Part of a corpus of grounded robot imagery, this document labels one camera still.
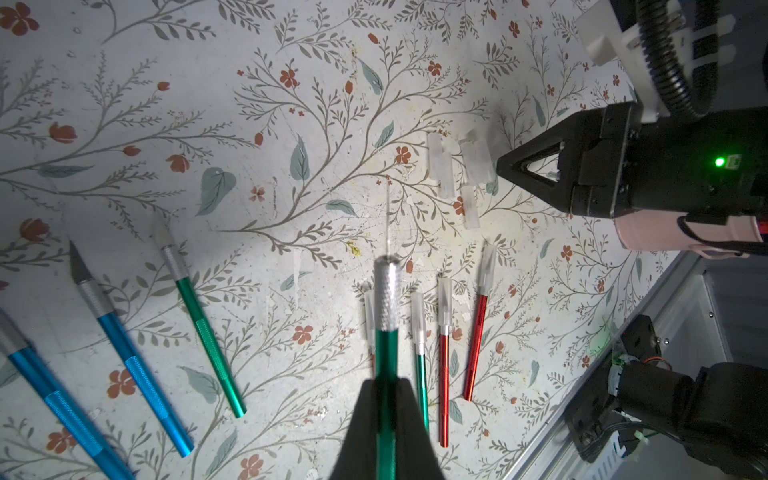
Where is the green carving knife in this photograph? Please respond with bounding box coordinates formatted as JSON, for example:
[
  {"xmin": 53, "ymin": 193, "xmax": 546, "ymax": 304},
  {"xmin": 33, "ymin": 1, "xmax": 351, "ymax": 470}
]
[
  {"xmin": 373, "ymin": 186, "xmax": 400, "ymax": 479},
  {"xmin": 152, "ymin": 214, "xmax": 247, "ymax": 418},
  {"xmin": 411, "ymin": 292, "xmax": 429, "ymax": 432}
]

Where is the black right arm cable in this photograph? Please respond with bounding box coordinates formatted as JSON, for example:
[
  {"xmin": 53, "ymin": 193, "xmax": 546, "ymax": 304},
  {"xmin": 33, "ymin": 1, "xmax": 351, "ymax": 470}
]
[{"xmin": 634, "ymin": 0, "xmax": 721, "ymax": 121}]

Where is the dark red carving knife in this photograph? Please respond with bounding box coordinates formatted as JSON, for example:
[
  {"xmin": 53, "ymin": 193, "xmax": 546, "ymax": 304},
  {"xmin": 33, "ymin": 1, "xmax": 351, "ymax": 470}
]
[{"xmin": 463, "ymin": 243, "xmax": 497, "ymax": 402}]

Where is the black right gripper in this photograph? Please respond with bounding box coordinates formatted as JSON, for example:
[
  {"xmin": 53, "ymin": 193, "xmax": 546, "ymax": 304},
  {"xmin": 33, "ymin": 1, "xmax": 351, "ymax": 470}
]
[{"xmin": 496, "ymin": 103, "xmax": 767, "ymax": 219}]

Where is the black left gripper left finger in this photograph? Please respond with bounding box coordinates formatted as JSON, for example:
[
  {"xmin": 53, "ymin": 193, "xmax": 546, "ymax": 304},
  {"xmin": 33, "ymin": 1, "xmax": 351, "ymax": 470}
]
[{"xmin": 329, "ymin": 380, "xmax": 378, "ymax": 480}]

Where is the blue carving knife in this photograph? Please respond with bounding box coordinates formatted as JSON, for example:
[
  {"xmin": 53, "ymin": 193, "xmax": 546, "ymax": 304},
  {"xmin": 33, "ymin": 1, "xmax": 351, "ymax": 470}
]
[
  {"xmin": 69, "ymin": 241, "xmax": 194, "ymax": 458},
  {"xmin": 1, "ymin": 310, "xmax": 135, "ymax": 479}
]

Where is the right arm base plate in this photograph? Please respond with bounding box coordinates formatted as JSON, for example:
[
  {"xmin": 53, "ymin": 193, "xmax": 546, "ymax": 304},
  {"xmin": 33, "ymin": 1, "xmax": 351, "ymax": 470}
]
[{"xmin": 564, "ymin": 315, "xmax": 661, "ymax": 463}]

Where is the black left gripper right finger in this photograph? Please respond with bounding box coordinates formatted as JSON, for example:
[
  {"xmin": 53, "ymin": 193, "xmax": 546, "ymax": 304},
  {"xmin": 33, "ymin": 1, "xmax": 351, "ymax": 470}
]
[{"xmin": 395, "ymin": 379, "xmax": 445, "ymax": 480}]

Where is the pink round object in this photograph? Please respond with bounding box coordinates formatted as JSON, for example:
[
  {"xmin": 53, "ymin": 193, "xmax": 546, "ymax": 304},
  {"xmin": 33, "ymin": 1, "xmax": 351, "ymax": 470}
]
[{"xmin": 614, "ymin": 210, "xmax": 767, "ymax": 260}]

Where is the clear plastic knife cap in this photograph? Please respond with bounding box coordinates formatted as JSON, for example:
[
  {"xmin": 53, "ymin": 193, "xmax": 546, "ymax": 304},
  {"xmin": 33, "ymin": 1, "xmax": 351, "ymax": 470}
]
[{"xmin": 427, "ymin": 133, "xmax": 452, "ymax": 184}]

